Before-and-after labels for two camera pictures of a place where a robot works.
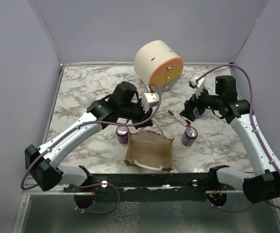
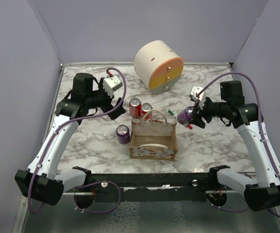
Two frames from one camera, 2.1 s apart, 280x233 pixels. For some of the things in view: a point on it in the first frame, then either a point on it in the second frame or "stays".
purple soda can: [122, 132] stays
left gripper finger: [148, 124] → [117, 112]
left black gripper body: [134, 112] → [101, 99]
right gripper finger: [188, 112] → [198, 121]
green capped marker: [171, 113] stays
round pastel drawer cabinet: [158, 62] stays
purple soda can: [189, 136] → [184, 117]
